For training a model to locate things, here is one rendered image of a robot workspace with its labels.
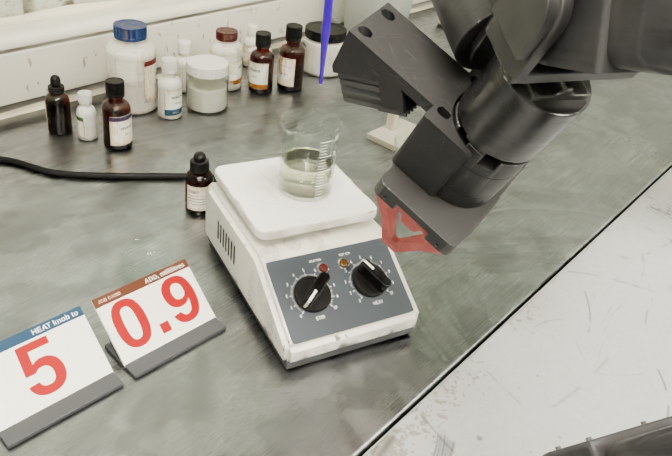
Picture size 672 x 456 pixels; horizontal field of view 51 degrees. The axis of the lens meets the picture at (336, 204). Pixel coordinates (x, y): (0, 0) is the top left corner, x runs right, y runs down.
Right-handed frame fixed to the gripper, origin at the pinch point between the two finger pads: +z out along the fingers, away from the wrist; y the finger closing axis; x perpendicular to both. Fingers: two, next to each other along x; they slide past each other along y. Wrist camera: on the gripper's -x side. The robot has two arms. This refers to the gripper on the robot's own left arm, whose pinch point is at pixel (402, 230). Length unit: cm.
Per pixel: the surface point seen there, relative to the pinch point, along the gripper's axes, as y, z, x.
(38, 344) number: 22.3, 11.2, -14.1
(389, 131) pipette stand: -31.7, 27.9, -10.8
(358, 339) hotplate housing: 4.6, 9.3, 3.4
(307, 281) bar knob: 4.6, 8.0, -3.0
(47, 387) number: 23.9, 11.7, -11.2
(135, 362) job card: 17.9, 13.0, -8.4
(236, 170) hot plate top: -1.0, 12.3, -15.5
